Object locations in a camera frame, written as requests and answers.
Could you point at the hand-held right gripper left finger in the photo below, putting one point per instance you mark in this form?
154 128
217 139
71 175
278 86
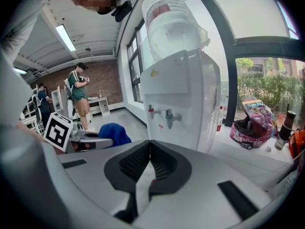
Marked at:
95 175

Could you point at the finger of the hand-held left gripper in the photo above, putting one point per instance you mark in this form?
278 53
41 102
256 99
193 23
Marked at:
95 143
91 134

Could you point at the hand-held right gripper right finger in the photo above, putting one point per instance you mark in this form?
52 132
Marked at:
202 187

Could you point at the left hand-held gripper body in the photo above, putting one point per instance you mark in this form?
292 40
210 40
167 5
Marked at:
57 132

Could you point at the blue cloth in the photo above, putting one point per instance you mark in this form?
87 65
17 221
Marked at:
114 133

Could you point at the white water dispenser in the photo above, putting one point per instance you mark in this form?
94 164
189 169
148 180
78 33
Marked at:
171 87

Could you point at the person's left forearm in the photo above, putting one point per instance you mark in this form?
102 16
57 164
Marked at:
31 132

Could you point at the clear water jug red label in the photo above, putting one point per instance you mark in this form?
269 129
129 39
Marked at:
169 20

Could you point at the white small cabinet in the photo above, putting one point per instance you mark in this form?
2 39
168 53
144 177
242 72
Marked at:
101 105

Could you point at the white shelf unit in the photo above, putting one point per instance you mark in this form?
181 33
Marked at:
31 113

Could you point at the white open cabinet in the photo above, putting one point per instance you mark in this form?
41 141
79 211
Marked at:
57 99

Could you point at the small bottle red label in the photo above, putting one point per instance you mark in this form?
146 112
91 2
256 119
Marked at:
219 120

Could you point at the small silver object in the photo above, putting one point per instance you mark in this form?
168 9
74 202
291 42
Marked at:
269 149

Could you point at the person's white shirt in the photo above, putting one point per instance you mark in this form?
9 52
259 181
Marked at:
14 68

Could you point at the black framed window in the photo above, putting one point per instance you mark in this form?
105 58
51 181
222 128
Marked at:
135 63
250 13

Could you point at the colourful helmet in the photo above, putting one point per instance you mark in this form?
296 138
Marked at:
257 123

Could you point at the long ceiling light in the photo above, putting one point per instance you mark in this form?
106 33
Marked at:
65 37

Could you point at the black tumbler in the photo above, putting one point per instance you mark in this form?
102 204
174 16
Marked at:
286 130

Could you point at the orange bag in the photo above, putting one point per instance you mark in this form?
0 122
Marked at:
297 144

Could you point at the black head camera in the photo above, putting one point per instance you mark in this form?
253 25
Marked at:
122 11

